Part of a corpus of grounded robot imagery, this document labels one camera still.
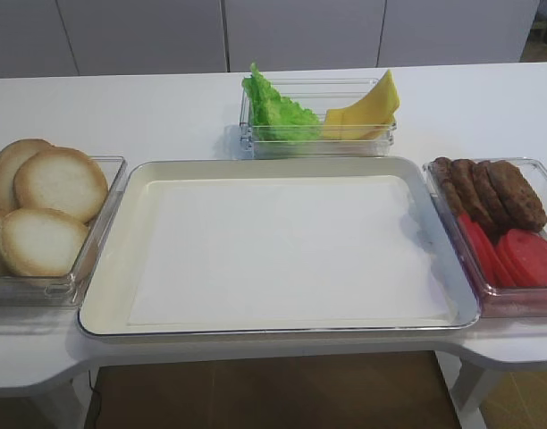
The toasted bun half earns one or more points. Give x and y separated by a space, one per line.
63 179

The green lettuce leaf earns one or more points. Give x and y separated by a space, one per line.
275 117

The clear plastic lettuce cheese container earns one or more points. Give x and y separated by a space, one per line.
319 96

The flat yellow cheese slice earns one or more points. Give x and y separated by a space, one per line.
335 128

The upright yellow cheese slice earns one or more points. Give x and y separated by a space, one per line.
377 107

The white metal baking tray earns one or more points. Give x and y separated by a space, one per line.
111 292

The white parchment paper sheet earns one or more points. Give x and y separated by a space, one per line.
288 253

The rear brown meat patty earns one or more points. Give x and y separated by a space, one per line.
442 172

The brown meat patty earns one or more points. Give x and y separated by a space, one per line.
461 171
518 197
442 172
489 197

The rear red tomato slices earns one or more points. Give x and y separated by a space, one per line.
493 270

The clear plastic patty tomato container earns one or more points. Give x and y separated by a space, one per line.
495 302

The front bun half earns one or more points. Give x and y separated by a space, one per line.
40 242

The front brown meat patty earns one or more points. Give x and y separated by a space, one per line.
518 197

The front red tomato slice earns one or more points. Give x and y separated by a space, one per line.
526 254

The back bun half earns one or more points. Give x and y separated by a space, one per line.
12 157

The clear plastic bun container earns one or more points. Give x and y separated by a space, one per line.
68 291

